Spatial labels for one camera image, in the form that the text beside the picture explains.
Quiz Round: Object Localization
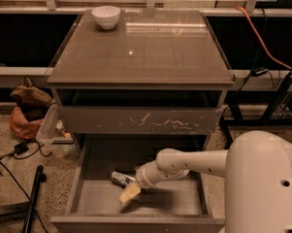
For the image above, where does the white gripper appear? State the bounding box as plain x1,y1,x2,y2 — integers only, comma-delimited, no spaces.
119,161,160,203

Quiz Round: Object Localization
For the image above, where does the silver redbull can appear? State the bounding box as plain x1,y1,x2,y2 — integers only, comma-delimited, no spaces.
111,171,136,187

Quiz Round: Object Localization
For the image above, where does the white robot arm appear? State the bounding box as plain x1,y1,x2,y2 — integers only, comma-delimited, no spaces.
119,131,292,233

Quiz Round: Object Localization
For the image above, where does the open grey middle drawer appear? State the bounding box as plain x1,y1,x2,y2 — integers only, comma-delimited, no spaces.
51,135,224,233

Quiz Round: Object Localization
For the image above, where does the grey drawer cabinet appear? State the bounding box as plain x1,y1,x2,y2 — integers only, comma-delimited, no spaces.
48,9,234,150

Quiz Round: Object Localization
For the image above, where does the black metal stand leg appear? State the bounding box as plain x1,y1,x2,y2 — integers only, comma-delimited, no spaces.
22,165,46,233

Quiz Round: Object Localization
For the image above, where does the clear plastic bin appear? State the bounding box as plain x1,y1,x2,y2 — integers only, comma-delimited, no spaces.
36,104,78,158

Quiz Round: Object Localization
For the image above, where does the black power adapter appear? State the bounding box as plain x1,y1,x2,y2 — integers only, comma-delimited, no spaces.
14,142,29,154

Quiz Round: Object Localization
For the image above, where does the white ceramic bowl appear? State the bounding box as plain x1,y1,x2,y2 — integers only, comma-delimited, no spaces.
91,6,121,29

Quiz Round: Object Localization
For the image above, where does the black floor cable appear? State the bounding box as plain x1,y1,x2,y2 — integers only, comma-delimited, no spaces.
0,139,52,233

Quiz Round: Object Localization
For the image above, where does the black table frame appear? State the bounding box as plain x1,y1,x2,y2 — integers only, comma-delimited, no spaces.
219,71,292,149

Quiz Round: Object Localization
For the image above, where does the black plug on rail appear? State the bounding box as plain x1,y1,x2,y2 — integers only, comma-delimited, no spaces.
250,67,268,77

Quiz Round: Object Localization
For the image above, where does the orange cable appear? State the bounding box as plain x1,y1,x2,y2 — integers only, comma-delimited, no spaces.
235,5,292,71

